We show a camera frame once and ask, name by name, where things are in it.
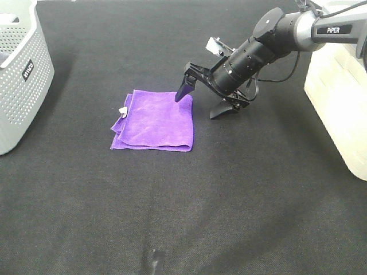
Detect black fabric table mat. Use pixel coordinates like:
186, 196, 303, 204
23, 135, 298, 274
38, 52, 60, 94
1, 1, 366, 274

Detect grey perforated plastic basket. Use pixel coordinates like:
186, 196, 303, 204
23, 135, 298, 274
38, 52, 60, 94
1, 1, 54, 155

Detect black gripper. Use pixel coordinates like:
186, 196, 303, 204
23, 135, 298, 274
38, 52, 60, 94
175, 61, 249, 119

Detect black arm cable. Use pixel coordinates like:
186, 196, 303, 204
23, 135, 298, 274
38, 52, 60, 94
244, 51, 300, 103

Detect purple towel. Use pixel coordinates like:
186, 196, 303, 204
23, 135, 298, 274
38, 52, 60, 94
110, 89, 194, 152

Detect white plastic bin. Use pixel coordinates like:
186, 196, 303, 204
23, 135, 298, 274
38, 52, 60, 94
297, 1, 366, 180

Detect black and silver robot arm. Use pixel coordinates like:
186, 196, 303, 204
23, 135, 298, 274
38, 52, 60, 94
175, 1, 366, 119

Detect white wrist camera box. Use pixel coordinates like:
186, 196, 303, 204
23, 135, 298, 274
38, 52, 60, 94
205, 37, 224, 57

